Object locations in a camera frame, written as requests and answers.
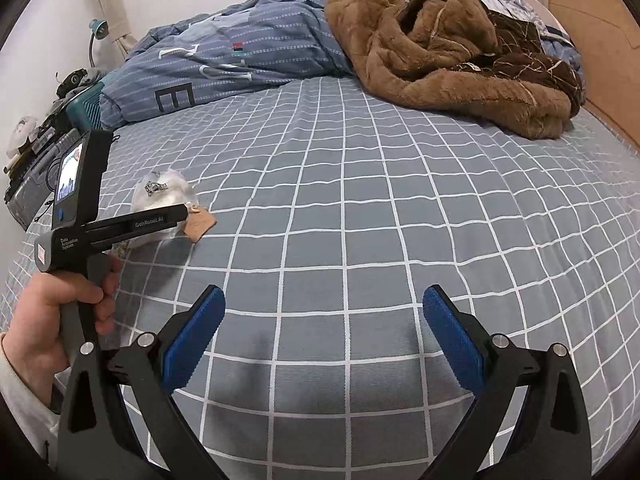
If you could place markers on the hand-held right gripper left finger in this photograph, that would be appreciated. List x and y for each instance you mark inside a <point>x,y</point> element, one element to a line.
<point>195,340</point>

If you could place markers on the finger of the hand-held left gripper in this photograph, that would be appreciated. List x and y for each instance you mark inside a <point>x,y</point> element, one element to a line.
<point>155,219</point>

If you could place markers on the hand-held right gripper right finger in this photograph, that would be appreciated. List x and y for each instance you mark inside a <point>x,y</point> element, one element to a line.
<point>452,340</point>

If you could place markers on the person's left forearm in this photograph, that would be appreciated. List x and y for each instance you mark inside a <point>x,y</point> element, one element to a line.
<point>25,410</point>

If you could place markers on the person's left hand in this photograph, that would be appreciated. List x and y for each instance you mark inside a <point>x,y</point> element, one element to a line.
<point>42,320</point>

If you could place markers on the brown paper tag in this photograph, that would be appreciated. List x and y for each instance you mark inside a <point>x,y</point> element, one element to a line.
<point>200,222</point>

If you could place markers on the grey suitcase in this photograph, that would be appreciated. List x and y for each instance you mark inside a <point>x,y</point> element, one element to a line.
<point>30,190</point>

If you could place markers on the white rounded object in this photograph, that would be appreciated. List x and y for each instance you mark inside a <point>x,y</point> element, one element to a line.
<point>22,132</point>

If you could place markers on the teal suitcase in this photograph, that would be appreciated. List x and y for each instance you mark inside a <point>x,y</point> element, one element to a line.
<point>87,105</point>

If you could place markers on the dark pile of clothes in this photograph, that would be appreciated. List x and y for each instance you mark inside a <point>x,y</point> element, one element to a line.
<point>75,82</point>

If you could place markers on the bed with grey checked sheet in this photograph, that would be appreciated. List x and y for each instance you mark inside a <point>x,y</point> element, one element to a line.
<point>350,210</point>

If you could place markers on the blue striped duvet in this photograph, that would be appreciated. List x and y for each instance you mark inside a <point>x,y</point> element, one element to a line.
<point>200,55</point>

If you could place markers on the blue desk lamp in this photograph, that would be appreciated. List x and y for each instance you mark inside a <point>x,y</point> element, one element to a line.
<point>100,27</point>

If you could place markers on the cream curtain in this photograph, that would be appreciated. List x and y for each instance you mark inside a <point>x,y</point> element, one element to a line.
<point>117,5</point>

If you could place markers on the brown fleece blanket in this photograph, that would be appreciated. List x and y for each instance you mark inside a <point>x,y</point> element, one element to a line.
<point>425,50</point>

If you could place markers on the wooden headboard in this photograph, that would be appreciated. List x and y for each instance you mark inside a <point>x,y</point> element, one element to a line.
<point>600,50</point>

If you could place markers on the patterned pillow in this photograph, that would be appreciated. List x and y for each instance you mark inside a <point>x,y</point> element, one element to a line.
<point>520,5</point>

